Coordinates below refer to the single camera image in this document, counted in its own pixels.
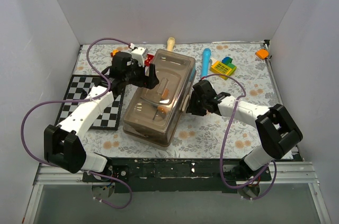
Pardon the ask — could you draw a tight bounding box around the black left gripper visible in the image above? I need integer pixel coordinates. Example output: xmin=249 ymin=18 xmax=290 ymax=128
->
xmin=124 ymin=60 xmax=160 ymax=90

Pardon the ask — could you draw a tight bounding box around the taupe plastic tool box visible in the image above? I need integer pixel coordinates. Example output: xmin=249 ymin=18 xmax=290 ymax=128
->
xmin=122 ymin=49 xmax=196 ymax=148

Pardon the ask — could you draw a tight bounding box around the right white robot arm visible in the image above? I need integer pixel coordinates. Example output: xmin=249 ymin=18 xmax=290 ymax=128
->
xmin=186 ymin=79 xmax=303 ymax=180

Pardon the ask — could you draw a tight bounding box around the red owl toy block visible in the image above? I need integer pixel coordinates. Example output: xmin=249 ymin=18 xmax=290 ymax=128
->
xmin=145 ymin=54 xmax=154 ymax=67

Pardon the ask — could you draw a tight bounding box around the yellow toy brick car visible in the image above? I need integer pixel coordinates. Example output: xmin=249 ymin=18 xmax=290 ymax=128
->
xmin=110 ymin=49 xmax=119 ymax=57

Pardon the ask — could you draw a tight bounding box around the yellow green toy block house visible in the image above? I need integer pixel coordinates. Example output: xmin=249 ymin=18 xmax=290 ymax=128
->
xmin=210 ymin=57 xmax=237 ymax=80

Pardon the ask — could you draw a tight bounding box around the blue toy microphone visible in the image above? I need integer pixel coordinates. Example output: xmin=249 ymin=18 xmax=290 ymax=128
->
xmin=200 ymin=48 xmax=211 ymax=78

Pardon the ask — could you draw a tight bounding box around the black white checkerboard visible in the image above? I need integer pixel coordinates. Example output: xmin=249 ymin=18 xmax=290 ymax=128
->
xmin=54 ymin=74 xmax=127 ymax=131

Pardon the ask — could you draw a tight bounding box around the floral table mat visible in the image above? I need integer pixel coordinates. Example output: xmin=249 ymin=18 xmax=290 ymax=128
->
xmin=83 ymin=43 xmax=279 ymax=158

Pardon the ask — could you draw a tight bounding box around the orange tape measure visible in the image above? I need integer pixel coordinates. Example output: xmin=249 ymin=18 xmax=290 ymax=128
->
xmin=255 ymin=49 xmax=269 ymax=60

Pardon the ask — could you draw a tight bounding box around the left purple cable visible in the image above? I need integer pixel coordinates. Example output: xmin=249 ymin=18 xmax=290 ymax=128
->
xmin=20 ymin=37 xmax=133 ymax=209

